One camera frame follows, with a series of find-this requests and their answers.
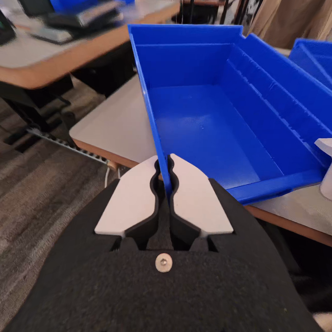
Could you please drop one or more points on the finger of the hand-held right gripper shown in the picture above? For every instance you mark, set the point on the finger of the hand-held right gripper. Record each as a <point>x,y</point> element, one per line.
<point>325,146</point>

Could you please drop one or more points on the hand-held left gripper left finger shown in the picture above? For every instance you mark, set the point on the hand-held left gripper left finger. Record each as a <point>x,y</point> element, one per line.
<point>129,205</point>

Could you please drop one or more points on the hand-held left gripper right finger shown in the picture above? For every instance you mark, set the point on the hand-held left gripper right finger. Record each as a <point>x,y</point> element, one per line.
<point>202,205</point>

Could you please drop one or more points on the blue plastic bin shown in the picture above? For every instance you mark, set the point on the blue plastic bin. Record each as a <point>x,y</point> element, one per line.
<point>212,124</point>
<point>77,4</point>
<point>313,59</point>

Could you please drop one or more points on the tan coat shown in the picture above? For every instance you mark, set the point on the tan coat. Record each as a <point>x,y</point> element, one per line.
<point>290,20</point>

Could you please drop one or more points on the brown wooden desk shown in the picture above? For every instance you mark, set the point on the brown wooden desk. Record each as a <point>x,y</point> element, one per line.
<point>64,57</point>

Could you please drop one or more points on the grey flat device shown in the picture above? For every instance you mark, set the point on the grey flat device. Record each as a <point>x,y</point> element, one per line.
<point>51,35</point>

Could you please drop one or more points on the black device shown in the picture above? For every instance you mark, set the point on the black device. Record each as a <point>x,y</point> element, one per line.
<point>83,18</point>

